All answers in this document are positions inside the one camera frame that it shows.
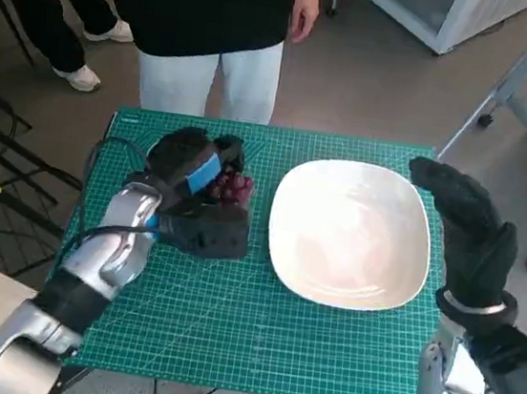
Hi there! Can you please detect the white cabinet with glass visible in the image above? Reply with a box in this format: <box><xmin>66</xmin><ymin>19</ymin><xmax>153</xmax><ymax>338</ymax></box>
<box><xmin>348</xmin><ymin>0</ymin><xmax>527</xmax><ymax>67</ymax></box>

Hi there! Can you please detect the person's hand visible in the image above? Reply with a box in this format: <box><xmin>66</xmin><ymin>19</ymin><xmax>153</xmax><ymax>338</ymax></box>
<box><xmin>286</xmin><ymin>0</ymin><xmax>324</xmax><ymax>47</ymax></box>

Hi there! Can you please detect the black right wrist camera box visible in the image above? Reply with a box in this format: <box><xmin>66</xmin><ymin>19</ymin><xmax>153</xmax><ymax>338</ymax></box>
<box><xmin>459</xmin><ymin>321</ymin><xmax>527</xmax><ymax>394</ymax></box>

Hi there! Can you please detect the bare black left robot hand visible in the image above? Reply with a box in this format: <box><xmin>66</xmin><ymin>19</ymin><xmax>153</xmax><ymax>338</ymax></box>
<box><xmin>142</xmin><ymin>121</ymin><xmax>252</xmax><ymax>205</ymax></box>

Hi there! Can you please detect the green cutting mat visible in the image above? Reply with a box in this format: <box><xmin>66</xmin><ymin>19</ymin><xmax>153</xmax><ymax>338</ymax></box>
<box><xmin>47</xmin><ymin>100</ymin><xmax>466</xmax><ymax>394</ymax></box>

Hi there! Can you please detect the person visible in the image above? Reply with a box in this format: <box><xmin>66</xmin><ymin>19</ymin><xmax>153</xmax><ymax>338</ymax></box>
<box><xmin>85</xmin><ymin>0</ymin><xmax>324</xmax><ymax>131</ymax></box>
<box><xmin>0</xmin><ymin>0</ymin><xmax>139</xmax><ymax>97</ymax></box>

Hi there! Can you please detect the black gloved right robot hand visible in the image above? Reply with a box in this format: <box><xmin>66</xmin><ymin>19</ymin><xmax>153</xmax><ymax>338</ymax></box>
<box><xmin>392</xmin><ymin>155</ymin><xmax>527</xmax><ymax>315</ymax></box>

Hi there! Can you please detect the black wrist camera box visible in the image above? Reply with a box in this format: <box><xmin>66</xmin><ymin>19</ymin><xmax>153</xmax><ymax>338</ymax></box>
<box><xmin>153</xmin><ymin>200</ymin><xmax>253</xmax><ymax>264</ymax></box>
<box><xmin>459</xmin><ymin>321</ymin><xmax>527</xmax><ymax>394</ymax></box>

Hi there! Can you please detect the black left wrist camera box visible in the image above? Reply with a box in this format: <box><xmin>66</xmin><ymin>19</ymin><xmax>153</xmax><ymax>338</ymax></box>
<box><xmin>153</xmin><ymin>200</ymin><xmax>253</xmax><ymax>264</ymax></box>

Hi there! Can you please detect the white square plate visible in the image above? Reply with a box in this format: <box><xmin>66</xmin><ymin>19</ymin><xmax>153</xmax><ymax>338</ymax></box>
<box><xmin>259</xmin><ymin>151</ymin><xmax>443</xmax><ymax>320</ymax></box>

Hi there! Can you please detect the red toy grape bunch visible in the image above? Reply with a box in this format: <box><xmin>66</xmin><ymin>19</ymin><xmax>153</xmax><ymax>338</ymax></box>
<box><xmin>206</xmin><ymin>167</ymin><xmax>258</xmax><ymax>214</ymax></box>

